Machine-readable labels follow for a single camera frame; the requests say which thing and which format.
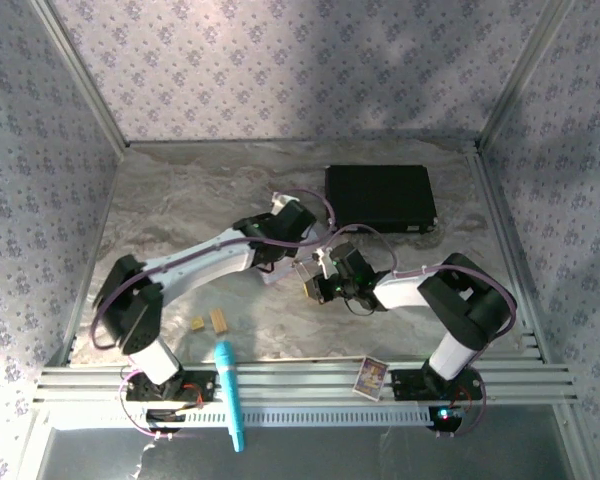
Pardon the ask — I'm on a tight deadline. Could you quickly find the flat black box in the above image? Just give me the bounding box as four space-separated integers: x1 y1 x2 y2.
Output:
324 164 439 235

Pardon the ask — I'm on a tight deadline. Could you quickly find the small picture card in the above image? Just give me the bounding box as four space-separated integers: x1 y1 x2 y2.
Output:
353 356 390 401

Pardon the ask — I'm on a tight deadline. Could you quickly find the cyan marker pen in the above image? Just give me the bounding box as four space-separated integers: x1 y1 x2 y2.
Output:
214 341 246 453

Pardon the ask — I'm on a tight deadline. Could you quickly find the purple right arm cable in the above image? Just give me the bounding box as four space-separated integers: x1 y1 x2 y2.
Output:
324 223 519 321

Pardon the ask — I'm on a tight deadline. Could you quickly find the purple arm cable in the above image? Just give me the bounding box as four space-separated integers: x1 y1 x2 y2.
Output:
89 187 337 351
324 223 519 321

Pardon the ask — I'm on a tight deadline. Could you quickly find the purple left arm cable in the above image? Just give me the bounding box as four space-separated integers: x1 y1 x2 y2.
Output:
89 187 337 351

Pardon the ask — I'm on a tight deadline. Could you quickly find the aluminium frame rail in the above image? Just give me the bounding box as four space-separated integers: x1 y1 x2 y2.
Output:
32 363 579 407

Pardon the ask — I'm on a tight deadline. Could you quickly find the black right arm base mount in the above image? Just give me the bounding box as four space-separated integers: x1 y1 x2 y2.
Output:
389 366 484 402

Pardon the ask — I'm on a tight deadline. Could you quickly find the white slotted cable duct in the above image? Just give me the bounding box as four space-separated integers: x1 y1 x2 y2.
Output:
143 407 437 429

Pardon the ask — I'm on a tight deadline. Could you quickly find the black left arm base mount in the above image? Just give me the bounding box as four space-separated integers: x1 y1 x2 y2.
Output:
124 368 219 404

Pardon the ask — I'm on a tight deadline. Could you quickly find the aluminium corner post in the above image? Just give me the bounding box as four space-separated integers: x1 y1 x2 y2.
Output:
476 0 577 151
29 0 130 154

